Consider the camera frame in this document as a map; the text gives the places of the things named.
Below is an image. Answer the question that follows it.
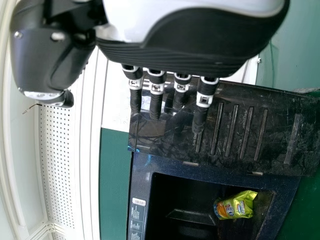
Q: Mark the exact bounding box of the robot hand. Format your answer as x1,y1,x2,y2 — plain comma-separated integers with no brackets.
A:
9,0,291,134

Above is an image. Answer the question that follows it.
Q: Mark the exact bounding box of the black oven with glass door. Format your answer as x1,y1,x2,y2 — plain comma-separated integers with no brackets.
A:
126,79,320,240

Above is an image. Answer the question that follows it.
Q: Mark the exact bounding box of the yellow-green biscuit packet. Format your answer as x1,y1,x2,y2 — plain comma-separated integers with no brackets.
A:
212,189,259,221

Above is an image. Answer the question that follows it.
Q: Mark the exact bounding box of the white perforated cable duct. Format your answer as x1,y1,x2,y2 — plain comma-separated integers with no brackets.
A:
37,103,77,240

